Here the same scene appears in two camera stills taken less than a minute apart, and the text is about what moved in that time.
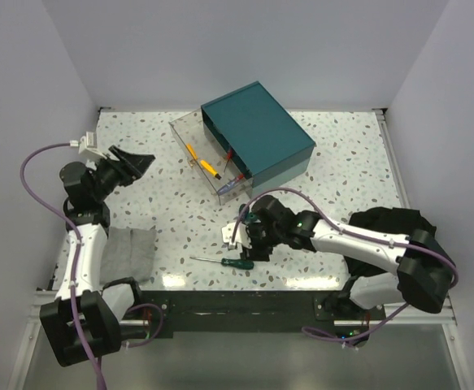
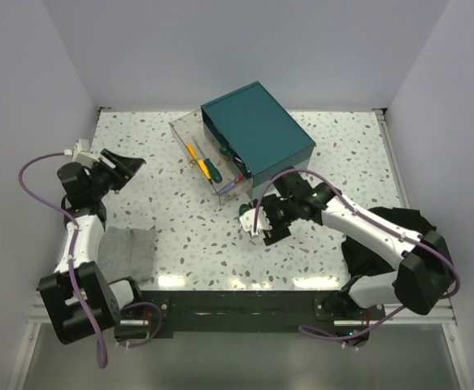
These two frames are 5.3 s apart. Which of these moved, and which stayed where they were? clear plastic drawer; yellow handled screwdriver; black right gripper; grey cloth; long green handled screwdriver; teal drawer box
Moved: black right gripper; long green handled screwdriver
Stayed: yellow handled screwdriver; teal drawer box; grey cloth; clear plastic drawer
